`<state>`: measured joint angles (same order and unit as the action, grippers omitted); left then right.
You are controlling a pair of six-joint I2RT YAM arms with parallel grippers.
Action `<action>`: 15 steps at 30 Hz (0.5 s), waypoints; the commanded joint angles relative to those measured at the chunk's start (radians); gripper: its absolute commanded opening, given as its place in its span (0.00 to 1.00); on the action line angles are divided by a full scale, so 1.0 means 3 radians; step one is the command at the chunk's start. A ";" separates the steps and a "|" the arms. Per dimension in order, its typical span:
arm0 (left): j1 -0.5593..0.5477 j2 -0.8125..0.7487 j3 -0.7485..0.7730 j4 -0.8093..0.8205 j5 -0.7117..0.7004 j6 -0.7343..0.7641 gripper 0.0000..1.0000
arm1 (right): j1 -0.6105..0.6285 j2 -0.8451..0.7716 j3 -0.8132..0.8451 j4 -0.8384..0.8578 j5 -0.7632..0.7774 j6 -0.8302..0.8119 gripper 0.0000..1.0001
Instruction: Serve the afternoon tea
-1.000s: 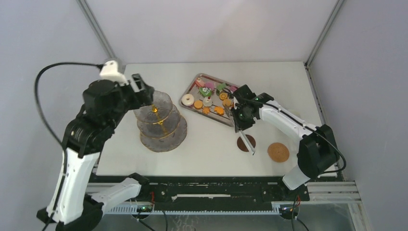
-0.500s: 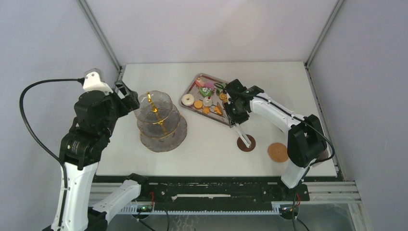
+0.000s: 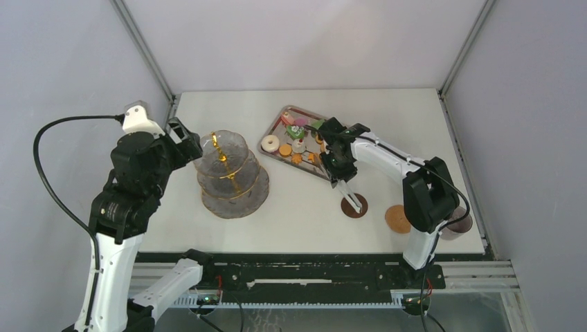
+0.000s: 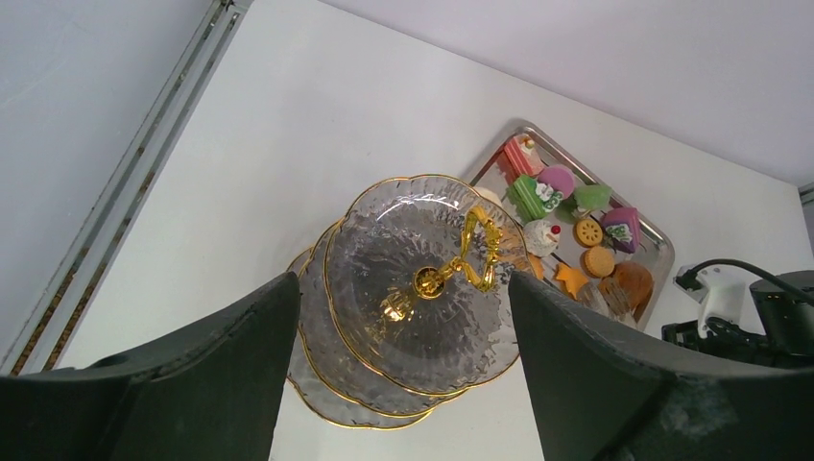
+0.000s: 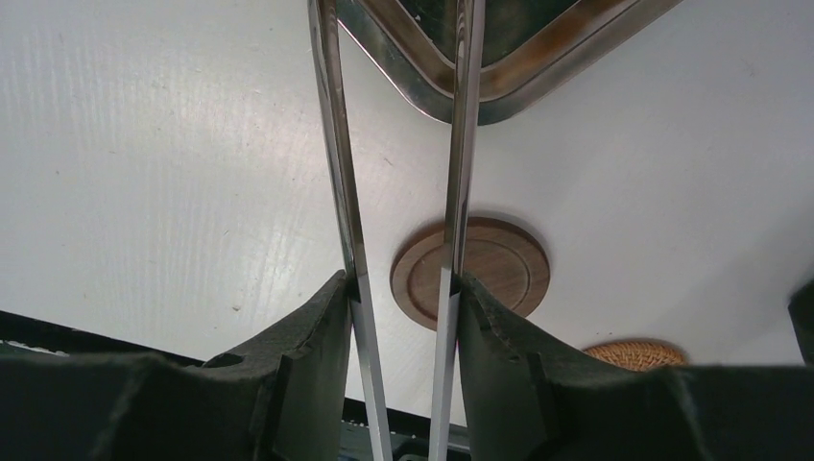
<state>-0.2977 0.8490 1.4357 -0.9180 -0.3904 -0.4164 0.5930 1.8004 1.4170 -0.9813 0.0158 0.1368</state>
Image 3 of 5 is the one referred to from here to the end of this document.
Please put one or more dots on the white frosted donut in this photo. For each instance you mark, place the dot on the white frosted donut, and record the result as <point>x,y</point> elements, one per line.
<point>270,144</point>

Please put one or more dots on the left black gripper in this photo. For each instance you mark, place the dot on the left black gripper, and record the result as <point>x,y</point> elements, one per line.
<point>191,147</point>

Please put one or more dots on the purple glass cup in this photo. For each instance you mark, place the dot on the purple glass cup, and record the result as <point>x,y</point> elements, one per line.
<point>458,225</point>

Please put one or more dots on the white cupcake with cherry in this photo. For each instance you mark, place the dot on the white cupcake with cherry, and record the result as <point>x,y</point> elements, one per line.
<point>298,146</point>

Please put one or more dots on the green cake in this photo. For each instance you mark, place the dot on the green cake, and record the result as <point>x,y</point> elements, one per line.
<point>295,132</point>

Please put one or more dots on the light wooden round coaster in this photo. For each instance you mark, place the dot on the light wooden round coaster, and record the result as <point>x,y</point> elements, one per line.
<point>396,219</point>

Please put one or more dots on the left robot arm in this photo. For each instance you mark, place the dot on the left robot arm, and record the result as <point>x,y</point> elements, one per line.
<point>118,221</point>

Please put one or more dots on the three-tier glass dessert stand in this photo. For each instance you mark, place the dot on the three-tier glass dessert stand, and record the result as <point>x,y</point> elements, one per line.
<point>233,183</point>

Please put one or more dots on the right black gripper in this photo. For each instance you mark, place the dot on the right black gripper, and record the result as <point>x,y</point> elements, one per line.
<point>346,174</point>

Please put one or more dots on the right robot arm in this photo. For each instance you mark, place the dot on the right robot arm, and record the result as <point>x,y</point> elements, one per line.
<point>429,195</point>

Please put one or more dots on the metal serving tray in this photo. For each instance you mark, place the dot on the metal serving tray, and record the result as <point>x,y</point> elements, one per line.
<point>291,139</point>

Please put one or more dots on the orange round biscuit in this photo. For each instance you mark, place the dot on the orange round biscuit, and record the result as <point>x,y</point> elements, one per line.
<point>285,150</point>

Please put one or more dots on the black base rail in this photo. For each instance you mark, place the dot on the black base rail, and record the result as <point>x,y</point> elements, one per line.
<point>386,271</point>

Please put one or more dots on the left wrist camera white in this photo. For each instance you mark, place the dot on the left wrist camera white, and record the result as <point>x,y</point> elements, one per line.
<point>136,119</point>

